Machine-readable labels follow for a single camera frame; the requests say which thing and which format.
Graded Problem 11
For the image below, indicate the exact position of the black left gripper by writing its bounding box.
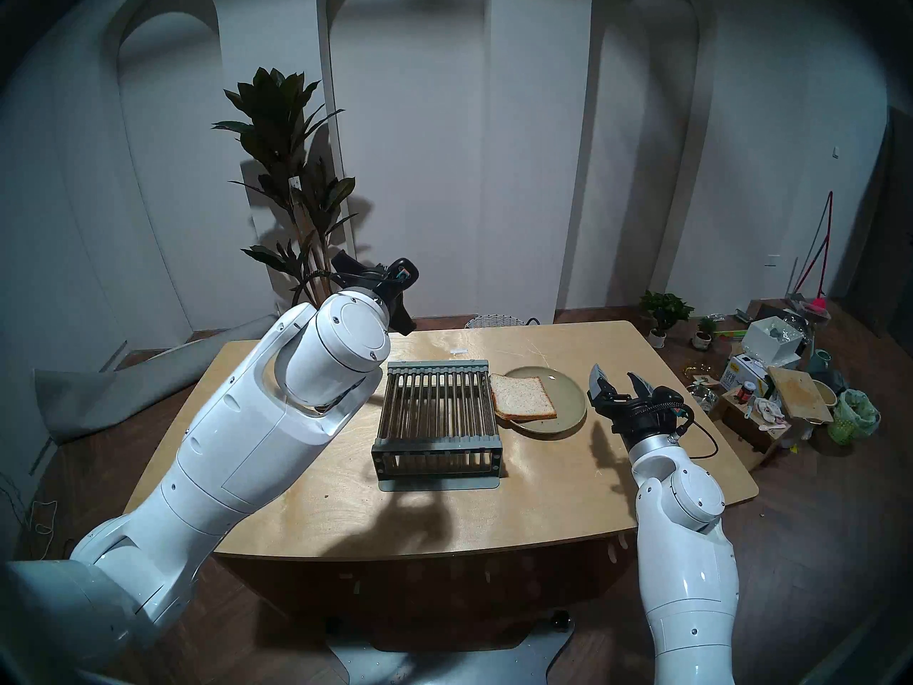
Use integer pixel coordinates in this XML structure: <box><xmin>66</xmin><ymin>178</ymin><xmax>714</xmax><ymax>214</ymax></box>
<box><xmin>330</xmin><ymin>250</ymin><xmax>418</xmax><ymax>337</ymax></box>

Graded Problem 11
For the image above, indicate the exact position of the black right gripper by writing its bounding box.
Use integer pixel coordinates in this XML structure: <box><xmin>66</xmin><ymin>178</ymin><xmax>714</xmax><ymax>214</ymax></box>
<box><xmin>587</xmin><ymin>364</ymin><xmax>694</xmax><ymax>443</ymax></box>

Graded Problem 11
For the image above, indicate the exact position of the round beige ceramic plate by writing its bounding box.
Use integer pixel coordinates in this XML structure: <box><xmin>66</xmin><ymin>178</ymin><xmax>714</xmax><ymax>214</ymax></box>
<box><xmin>504</xmin><ymin>366</ymin><xmax>588</xmax><ymax>438</ymax></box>

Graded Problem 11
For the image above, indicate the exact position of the white bread slice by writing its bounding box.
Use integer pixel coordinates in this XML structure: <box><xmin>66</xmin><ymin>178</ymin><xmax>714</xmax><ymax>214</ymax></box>
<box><xmin>489</xmin><ymin>374</ymin><xmax>558</xmax><ymax>422</ymax></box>

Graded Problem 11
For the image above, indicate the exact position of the small bushy potted plant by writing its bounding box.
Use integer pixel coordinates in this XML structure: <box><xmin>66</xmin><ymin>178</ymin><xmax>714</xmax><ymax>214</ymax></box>
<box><xmin>640</xmin><ymin>290</ymin><xmax>695</xmax><ymax>349</ymax></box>

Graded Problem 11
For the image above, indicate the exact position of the yellow white cardboard box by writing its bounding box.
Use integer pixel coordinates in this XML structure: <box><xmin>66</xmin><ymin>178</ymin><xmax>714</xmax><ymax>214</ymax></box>
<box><xmin>720</xmin><ymin>354</ymin><xmax>775</xmax><ymax>399</ymax></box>

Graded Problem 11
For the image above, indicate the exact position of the grey metal dish rack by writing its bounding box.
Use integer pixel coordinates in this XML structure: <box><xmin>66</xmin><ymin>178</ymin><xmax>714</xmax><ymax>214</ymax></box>
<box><xmin>371</xmin><ymin>360</ymin><xmax>506</xmax><ymax>492</ymax></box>

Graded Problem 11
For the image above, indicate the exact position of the white open box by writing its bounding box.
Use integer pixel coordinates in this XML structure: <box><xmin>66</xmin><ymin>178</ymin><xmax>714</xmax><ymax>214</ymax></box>
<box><xmin>742</xmin><ymin>316</ymin><xmax>801</xmax><ymax>369</ymax></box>

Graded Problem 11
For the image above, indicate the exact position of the tall potted leafy plant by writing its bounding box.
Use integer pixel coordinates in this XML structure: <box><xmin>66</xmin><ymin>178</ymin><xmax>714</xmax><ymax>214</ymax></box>
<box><xmin>212</xmin><ymin>66</ymin><xmax>357</xmax><ymax>313</ymax></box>

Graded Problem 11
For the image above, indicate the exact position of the wooden cutting board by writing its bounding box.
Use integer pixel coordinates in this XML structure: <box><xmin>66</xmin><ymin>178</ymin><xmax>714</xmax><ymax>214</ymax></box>
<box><xmin>767</xmin><ymin>366</ymin><xmax>834</xmax><ymax>425</ymax></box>

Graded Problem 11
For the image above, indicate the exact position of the green mesh bag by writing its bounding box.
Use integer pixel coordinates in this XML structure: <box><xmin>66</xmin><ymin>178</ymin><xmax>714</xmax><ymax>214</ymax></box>
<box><xmin>827</xmin><ymin>389</ymin><xmax>882</xmax><ymax>447</ymax></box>

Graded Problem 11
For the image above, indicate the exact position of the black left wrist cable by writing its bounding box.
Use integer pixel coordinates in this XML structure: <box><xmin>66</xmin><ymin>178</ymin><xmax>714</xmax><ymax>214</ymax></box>
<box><xmin>292</xmin><ymin>268</ymin><xmax>340</xmax><ymax>308</ymax></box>

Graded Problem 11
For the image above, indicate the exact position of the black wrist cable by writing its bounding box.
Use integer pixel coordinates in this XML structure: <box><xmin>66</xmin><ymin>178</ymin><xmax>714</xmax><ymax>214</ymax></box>
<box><xmin>292</xmin><ymin>268</ymin><xmax>340</xmax><ymax>308</ymax></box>
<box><xmin>678</xmin><ymin>405</ymin><xmax>720</xmax><ymax>460</ymax></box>

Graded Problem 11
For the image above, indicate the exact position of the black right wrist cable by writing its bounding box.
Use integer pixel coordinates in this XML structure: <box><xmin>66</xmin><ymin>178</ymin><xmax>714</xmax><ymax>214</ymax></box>
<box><xmin>678</xmin><ymin>405</ymin><xmax>720</xmax><ymax>460</ymax></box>

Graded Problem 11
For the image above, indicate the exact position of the red handled broom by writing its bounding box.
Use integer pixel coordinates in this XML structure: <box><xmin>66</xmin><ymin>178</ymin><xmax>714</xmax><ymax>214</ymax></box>
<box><xmin>792</xmin><ymin>190</ymin><xmax>834</xmax><ymax>317</ymax></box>

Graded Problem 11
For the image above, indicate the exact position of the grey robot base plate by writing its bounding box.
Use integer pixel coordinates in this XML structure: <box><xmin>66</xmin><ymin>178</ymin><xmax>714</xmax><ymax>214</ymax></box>
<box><xmin>325</xmin><ymin>609</ymin><xmax>577</xmax><ymax>685</ymax></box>

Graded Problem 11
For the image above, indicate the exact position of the thin floor cable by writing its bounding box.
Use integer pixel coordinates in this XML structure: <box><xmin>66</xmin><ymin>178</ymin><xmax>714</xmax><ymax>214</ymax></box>
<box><xmin>0</xmin><ymin>470</ymin><xmax>79</xmax><ymax>563</ymax></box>

